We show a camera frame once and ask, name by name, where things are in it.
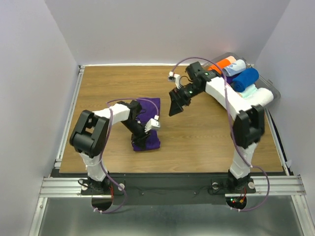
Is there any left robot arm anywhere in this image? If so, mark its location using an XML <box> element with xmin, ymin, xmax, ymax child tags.
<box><xmin>69</xmin><ymin>98</ymin><xmax>159</xmax><ymax>194</ymax></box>

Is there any orange rolled towel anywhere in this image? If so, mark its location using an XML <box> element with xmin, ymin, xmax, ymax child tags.
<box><xmin>208</xmin><ymin>58</ymin><xmax>235</xmax><ymax>73</ymax></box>

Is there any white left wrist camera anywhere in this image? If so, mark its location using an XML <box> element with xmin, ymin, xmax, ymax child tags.
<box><xmin>145</xmin><ymin>115</ymin><xmax>161</xmax><ymax>132</ymax></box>

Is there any purple towel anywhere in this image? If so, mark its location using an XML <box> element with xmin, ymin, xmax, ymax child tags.
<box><xmin>226</xmin><ymin>76</ymin><xmax>234</xmax><ymax>84</ymax></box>
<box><xmin>132</xmin><ymin>97</ymin><xmax>160</xmax><ymax>151</ymax></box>

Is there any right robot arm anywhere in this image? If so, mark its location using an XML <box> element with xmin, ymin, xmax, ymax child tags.
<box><xmin>168</xmin><ymin>61</ymin><xmax>265</xmax><ymax>192</ymax></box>

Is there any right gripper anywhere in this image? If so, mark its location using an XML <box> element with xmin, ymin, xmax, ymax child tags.
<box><xmin>168</xmin><ymin>83</ymin><xmax>202</xmax><ymax>117</ymax></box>

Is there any pale teal rolled towel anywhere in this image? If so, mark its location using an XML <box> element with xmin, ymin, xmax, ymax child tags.
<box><xmin>239</xmin><ymin>84</ymin><xmax>257</xmax><ymax>98</ymax></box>

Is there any white rolled towel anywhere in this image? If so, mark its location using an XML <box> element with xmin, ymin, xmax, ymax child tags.
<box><xmin>245</xmin><ymin>88</ymin><xmax>274</xmax><ymax>107</ymax></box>

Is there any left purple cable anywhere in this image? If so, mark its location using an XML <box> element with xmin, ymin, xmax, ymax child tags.
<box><xmin>92</xmin><ymin>98</ymin><xmax>160</xmax><ymax>214</ymax></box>

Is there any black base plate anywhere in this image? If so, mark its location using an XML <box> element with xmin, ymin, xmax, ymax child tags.
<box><xmin>78</xmin><ymin>173</ymin><xmax>256</xmax><ymax>208</ymax></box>

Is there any aluminium frame rail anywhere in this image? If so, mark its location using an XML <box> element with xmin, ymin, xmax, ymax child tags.
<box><xmin>39</xmin><ymin>176</ymin><xmax>306</xmax><ymax>198</ymax></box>

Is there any light blue patterned rolled towel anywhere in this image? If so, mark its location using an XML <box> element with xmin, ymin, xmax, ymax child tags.
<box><xmin>222</xmin><ymin>59</ymin><xmax>247</xmax><ymax>77</ymax></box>

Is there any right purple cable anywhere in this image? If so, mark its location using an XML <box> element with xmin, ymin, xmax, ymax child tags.
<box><xmin>168</xmin><ymin>58</ymin><xmax>271</xmax><ymax>212</ymax></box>

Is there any purple cable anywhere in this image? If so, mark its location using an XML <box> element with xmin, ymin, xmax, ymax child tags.
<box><xmin>168</xmin><ymin>58</ymin><xmax>271</xmax><ymax>212</ymax></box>
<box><xmin>92</xmin><ymin>98</ymin><xmax>160</xmax><ymax>214</ymax></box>

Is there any clear plastic bin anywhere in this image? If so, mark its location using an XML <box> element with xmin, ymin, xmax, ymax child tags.
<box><xmin>211</xmin><ymin>52</ymin><xmax>281</xmax><ymax>108</ymax></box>

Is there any purple rolled towel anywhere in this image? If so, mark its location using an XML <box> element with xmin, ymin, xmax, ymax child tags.
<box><xmin>226</xmin><ymin>76</ymin><xmax>234</xmax><ymax>84</ymax></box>

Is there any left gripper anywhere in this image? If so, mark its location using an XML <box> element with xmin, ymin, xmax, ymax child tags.
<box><xmin>121</xmin><ymin>119</ymin><xmax>151</xmax><ymax>150</ymax></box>

